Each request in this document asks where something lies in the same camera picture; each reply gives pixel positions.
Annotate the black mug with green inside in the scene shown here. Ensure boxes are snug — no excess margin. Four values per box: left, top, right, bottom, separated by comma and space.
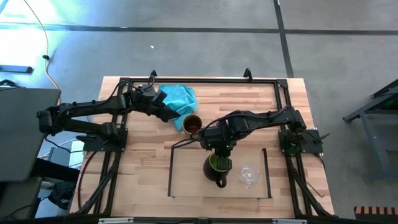
202, 152, 233, 189

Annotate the clear glass cup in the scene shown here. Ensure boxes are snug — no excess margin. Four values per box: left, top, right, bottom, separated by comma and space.
238, 164, 262, 190

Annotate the silver metal bracket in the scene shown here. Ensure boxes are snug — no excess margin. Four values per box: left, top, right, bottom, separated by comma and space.
272, 218, 308, 224
98, 217, 135, 224

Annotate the black aluminium table frame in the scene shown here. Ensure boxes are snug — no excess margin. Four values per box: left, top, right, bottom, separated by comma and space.
70, 68, 335, 220

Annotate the grey box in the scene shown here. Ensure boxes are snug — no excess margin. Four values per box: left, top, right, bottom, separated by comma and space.
0, 176, 44, 220

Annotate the grey desk panel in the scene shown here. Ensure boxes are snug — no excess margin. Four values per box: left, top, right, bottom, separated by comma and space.
0, 86, 62, 183

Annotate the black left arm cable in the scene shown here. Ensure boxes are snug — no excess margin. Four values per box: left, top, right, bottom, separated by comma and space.
110, 78, 157, 98

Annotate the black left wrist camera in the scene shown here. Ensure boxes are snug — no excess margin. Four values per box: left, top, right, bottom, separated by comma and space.
152, 90, 168, 107

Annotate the speckled green brown ceramic cup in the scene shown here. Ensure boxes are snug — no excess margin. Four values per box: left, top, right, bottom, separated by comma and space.
182, 114, 203, 136

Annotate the orange black striped block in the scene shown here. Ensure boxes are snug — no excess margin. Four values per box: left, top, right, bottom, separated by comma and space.
354, 205, 398, 220

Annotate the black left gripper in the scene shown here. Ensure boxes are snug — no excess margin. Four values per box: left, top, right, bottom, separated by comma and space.
129, 90, 182, 123

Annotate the yellow floor cable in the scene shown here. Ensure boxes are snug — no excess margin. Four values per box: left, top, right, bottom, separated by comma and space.
23, 0, 62, 108

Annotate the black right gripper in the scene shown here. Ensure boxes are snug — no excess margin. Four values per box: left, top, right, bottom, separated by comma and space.
199, 123, 242, 172

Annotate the black bag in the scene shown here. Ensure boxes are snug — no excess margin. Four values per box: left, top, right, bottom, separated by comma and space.
48, 181, 77, 210

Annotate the grey metal cart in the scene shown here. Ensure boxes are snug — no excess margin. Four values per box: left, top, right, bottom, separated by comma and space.
343, 79, 398, 182

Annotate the blue cloth towel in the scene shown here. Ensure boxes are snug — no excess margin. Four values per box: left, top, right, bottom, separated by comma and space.
158, 84, 198, 133

